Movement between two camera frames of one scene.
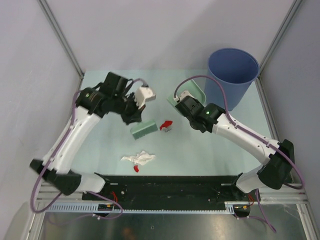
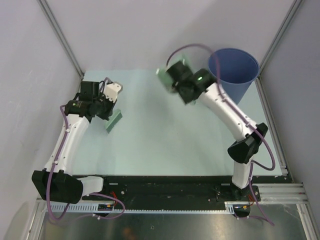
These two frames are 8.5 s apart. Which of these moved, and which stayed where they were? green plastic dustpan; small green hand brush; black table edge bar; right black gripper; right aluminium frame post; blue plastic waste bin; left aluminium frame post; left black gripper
Moved: left black gripper; small green hand brush; right black gripper; green plastic dustpan
Stayed: left aluminium frame post; black table edge bar; blue plastic waste bin; right aluminium frame post
